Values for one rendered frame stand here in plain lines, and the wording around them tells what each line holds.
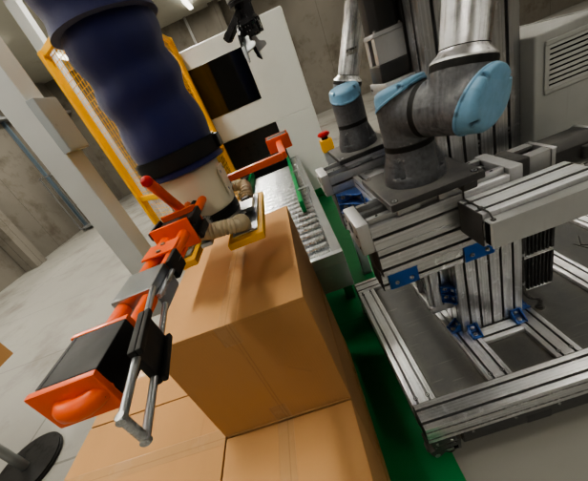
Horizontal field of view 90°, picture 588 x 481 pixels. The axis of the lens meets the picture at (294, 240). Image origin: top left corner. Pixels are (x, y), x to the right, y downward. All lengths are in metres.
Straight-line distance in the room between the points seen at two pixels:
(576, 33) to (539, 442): 1.27
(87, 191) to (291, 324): 1.78
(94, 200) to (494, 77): 2.10
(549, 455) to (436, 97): 1.25
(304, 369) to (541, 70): 0.99
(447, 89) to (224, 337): 0.70
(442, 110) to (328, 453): 0.83
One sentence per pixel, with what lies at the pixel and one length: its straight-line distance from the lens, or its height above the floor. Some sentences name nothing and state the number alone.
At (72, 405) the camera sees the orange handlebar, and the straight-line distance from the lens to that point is 0.36.
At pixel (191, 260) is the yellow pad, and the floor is 1.07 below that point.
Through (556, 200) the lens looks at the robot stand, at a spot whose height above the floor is 0.95.
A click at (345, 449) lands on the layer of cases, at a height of 0.54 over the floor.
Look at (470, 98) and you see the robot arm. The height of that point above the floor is 1.22.
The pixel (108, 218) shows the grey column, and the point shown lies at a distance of 2.27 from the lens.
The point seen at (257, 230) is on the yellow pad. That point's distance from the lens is 0.76.
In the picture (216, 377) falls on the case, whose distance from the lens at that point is 0.87.
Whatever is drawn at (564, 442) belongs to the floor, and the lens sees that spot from 1.54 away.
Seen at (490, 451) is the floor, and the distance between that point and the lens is 1.49.
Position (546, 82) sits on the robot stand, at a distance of 1.09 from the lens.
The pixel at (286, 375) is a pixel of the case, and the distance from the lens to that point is 0.87.
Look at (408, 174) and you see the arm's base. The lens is 0.77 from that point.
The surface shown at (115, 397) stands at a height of 1.17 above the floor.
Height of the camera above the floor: 1.36
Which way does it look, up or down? 27 degrees down
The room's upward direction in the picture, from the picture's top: 24 degrees counter-clockwise
